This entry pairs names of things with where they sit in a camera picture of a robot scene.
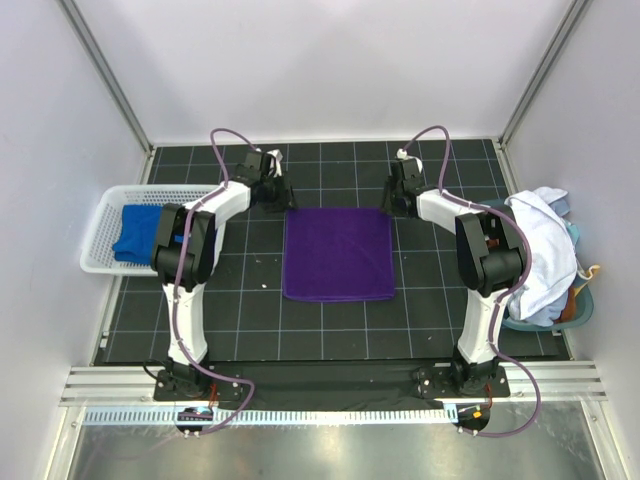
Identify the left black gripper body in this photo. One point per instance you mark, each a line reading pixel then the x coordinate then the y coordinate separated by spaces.
pixel 276 194

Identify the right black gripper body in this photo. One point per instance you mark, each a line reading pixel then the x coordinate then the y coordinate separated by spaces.
pixel 391 201

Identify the purple towel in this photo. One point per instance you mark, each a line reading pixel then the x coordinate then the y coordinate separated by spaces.
pixel 336 255

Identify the blue towel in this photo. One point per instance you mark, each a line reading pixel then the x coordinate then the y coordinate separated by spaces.
pixel 137 237

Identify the white cloth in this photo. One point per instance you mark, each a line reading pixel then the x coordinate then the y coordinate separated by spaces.
pixel 540 255

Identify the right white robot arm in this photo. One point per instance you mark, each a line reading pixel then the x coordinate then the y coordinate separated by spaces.
pixel 491 259

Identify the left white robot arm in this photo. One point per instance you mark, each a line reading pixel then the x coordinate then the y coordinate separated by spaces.
pixel 185 253

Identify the white perforated plastic basket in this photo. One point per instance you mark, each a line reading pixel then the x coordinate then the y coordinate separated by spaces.
pixel 97 256

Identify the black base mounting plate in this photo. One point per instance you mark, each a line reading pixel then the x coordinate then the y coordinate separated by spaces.
pixel 350 385

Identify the yellow patterned cloth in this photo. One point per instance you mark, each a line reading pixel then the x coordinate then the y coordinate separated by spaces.
pixel 584 277

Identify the brown cloth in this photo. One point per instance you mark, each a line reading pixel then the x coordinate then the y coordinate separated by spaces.
pixel 569 311

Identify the teal translucent laundry basket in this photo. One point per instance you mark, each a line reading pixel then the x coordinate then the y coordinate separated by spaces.
pixel 550 305

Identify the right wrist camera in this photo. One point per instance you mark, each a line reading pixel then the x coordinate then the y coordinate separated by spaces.
pixel 405 158

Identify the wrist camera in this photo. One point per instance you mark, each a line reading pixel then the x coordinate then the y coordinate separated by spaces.
pixel 405 158
pixel 275 163

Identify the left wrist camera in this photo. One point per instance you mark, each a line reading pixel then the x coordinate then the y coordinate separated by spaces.
pixel 275 163

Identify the slotted white cable duct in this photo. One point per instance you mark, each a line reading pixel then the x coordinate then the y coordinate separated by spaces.
pixel 199 416

